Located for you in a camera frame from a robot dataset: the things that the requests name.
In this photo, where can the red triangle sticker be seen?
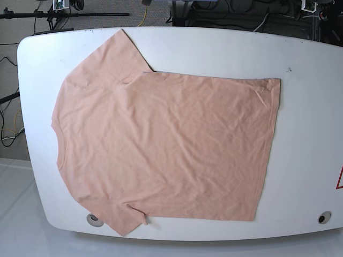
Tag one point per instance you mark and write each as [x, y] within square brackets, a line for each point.
[339, 183]

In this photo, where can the right table grommet hole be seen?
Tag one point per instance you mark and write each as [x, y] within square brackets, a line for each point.
[324, 217]

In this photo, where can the peach pink T-shirt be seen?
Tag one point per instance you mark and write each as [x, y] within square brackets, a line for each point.
[135, 143]

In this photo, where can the left table grommet hole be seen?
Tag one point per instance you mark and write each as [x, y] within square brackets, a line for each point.
[94, 221]

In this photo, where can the table grommet hole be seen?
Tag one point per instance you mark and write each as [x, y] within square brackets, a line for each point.
[94, 221]
[324, 217]

